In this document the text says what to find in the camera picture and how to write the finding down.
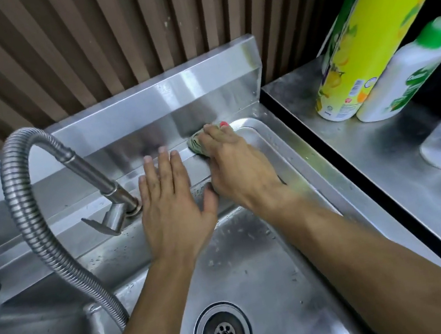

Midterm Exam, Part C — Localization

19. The flexible steel hose faucet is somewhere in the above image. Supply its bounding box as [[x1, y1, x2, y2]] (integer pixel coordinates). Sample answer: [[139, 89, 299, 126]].
[[0, 111, 162, 334]]

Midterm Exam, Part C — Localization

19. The yellow dish soap bottle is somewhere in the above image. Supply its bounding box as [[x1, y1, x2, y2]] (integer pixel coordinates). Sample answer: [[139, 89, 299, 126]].
[[299, 0, 441, 125]]

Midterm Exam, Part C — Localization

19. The person's left hand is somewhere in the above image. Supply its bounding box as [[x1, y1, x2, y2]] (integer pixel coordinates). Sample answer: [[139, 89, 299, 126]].
[[131, 139, 227, 265]]

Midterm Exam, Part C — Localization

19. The person's right hand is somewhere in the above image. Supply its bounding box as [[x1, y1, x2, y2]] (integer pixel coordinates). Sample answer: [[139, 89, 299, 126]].
[[196, 112, 291, 222]]

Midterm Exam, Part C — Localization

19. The green patterned cleaning cloth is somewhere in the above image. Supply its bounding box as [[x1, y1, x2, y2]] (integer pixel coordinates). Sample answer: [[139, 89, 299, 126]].
[[185, 119, 239, 160]]

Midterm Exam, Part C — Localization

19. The person's left forearm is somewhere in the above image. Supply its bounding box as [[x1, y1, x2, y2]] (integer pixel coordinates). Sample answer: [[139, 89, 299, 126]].
[[79, 248, 215, 334]]

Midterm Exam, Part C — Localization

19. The white bottle with green cap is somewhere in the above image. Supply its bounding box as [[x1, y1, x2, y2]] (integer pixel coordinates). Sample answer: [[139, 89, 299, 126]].
[[339, 0, 441, 125]]

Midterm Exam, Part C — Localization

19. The person's right forearm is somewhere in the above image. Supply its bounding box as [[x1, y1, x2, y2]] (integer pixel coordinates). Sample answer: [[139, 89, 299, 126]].
[[250, 161, 441, 334]]

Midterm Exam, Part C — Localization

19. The stainless steel sink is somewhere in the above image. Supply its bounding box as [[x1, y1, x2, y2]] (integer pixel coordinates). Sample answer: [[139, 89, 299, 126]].
[[0, 7, 441, 334]]

